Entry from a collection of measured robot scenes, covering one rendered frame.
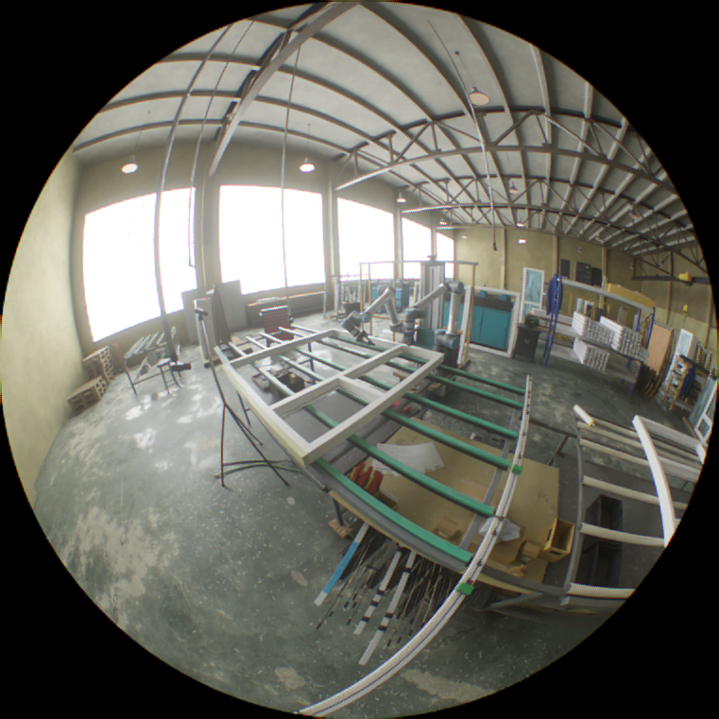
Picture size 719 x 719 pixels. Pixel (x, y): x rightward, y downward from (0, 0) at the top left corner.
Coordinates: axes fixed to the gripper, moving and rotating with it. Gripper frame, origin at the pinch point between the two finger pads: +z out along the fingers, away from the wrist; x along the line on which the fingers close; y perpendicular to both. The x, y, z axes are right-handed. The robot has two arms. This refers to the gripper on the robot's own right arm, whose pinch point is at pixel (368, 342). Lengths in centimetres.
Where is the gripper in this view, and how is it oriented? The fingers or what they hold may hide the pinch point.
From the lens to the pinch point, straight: 215.8
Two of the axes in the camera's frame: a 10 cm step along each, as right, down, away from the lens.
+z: 7.8, 6.0, 1.8
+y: 3.3, -1.5, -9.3
